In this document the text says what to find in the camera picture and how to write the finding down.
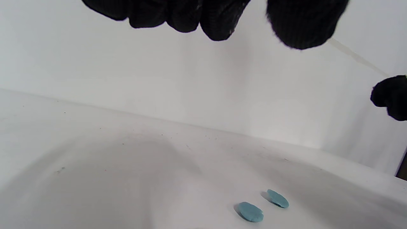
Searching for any person's right hand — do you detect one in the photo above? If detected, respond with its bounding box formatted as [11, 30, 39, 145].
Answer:
[370, 75, 407, 122]

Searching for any person's left hand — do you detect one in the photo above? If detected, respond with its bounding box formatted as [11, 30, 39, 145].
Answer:
[81, 0, 350, 50]

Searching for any blue plasticine ball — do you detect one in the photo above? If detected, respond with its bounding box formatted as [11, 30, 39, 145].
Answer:
[266, 189, 290, 209]
[237, 202, 264, 223]

